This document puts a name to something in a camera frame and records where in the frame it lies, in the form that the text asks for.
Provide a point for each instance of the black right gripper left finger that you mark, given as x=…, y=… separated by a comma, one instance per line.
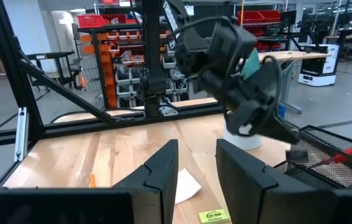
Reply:
x=101, y=205

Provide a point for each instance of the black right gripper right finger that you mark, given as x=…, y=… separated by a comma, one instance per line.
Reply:
x=272, y=199

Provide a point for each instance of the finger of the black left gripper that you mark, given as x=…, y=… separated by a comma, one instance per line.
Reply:
x=297, y=155
x=283, y=130

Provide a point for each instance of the orange pencil pink eraser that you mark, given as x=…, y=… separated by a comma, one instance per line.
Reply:
x=92, y=180

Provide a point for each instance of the yellow-green eraser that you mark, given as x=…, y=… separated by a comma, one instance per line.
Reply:
x=214, y=216

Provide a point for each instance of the pink sticky note pad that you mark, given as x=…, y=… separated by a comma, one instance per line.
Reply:
x=186, y=186

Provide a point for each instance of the black mesh desk organizer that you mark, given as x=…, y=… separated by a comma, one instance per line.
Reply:
x=325, y=161

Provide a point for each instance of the teal artificial plant white pot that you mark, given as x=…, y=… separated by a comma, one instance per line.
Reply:
x=244, y=141

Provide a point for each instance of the wooden workbench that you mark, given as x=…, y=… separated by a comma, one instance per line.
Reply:
x=291, y=56

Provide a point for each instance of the white mobile machine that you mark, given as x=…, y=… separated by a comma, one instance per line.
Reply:
x=319, y=65

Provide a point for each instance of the shelving with red bins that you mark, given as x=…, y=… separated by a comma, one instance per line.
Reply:
x=258, y=17

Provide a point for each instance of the parts rack orange red bins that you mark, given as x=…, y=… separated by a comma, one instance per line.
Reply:
x=107, y=62

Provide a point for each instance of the black cart table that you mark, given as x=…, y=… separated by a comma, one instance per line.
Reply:
x=57, y=56

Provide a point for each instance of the silver aluminium frame strip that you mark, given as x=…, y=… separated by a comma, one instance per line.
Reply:
x=20, y=133

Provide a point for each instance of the black aluminium table frame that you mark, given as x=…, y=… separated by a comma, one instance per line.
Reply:
x=10, y=62

